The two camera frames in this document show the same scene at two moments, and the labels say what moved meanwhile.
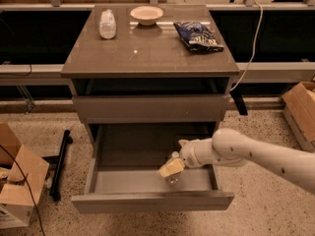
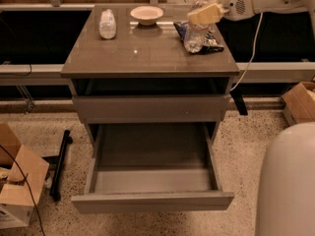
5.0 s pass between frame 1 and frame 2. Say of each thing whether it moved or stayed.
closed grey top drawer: stayed
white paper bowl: stayed
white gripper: moved
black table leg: stayed
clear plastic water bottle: moved
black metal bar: stayed
